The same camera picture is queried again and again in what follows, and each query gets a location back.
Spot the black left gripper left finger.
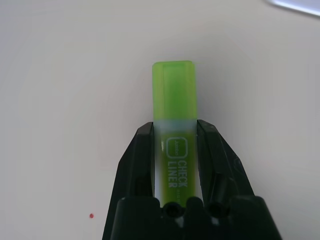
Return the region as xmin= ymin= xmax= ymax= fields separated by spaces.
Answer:
xmin=111 ymin=121 xmax=155 ymax=201

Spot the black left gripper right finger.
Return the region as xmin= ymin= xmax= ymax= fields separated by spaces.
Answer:
xmin=196 ymin=119 xmax=256 ymax=201

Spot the green highlighter pen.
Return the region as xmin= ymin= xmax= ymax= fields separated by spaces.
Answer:
xmin=151 ymin=59 xmax=203 ymax=208

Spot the white plastic pencil case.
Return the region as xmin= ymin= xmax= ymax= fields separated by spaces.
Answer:
xmin=264 ymin=0 xmax=320 ymax=17

